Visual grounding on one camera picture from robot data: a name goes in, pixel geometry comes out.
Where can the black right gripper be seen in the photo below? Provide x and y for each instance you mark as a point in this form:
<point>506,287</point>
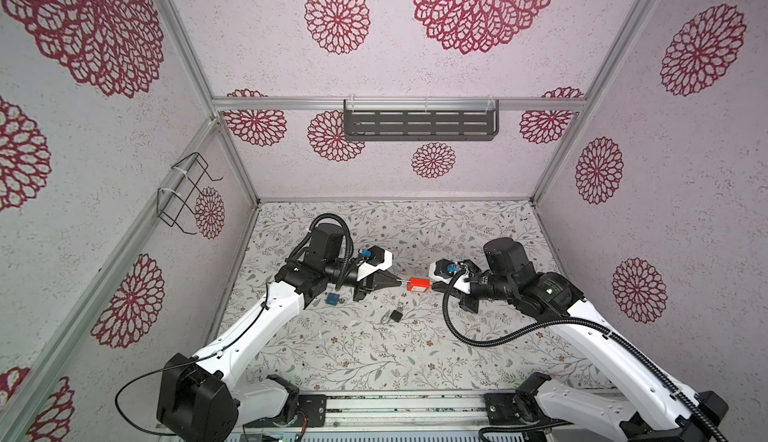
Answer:
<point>466,303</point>

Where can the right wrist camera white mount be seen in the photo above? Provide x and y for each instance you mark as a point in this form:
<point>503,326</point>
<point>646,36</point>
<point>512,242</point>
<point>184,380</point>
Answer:
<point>441,273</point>

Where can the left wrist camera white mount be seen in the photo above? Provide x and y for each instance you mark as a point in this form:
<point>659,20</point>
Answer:
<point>372,260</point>

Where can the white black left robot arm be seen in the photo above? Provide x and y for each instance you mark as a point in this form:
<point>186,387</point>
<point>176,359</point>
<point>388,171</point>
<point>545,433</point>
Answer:
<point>203,397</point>

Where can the dark grey wall shelf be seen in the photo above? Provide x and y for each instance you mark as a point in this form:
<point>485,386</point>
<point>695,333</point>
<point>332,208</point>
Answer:
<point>425,125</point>

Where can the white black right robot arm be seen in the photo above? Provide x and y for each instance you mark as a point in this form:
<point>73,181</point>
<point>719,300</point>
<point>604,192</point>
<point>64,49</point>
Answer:
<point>651,405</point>

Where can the red padlock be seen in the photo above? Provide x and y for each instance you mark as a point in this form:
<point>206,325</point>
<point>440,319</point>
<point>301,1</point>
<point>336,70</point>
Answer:
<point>418,285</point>

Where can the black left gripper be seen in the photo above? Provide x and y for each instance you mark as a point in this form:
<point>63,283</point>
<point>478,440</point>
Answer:
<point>367,284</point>

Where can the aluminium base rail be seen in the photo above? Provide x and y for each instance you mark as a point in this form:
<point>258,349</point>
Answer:
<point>421,411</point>

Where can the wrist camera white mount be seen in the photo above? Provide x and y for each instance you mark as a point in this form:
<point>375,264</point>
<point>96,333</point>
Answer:
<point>372,260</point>
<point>441,273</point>

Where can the blue padlock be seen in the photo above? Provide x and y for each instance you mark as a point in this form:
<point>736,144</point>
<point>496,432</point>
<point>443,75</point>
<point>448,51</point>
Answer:
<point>333,299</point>

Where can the black wire wall basket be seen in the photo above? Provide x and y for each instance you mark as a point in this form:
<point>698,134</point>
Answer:
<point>193,205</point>

